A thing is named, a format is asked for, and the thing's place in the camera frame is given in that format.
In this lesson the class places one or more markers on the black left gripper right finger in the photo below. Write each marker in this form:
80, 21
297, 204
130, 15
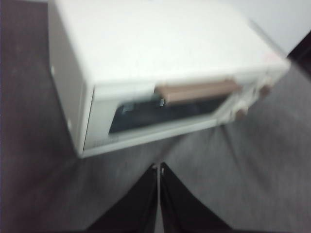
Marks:
182, 208

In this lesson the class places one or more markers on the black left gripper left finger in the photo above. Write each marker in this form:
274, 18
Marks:
136, 208

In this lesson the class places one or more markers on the brown and white oven knob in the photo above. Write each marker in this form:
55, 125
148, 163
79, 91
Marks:
264, 90
241, 114

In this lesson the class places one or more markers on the white toaster oven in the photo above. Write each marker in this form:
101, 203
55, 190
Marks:
158, 43

